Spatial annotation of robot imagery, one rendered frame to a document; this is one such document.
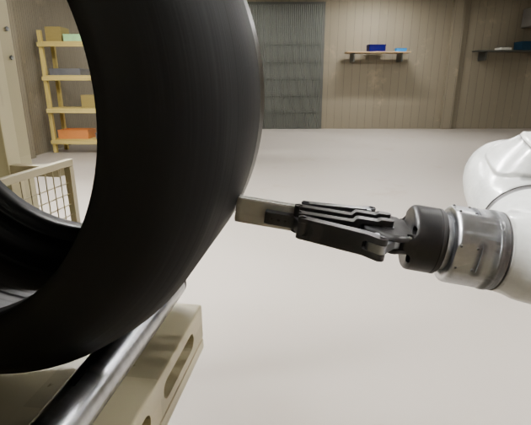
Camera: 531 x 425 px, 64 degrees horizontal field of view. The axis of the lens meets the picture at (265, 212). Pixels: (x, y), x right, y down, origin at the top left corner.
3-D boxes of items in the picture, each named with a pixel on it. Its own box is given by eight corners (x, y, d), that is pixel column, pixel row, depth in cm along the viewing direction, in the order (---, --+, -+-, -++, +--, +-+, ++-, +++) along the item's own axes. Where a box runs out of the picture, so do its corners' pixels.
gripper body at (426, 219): (439, 201, 51) (362, 188, 52) (460, 222, 43) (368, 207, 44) (424, 257, 53) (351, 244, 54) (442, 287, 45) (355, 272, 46)
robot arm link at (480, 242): (522, 225, 42) (460, 215, 43) (495, 305, 45) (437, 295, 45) (488, 201, 51) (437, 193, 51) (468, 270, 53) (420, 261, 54)
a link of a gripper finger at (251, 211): (292, 228, 50) (292, 231, 49) (235, 219, 51) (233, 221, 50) (296, 205, 49) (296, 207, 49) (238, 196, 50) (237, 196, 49)
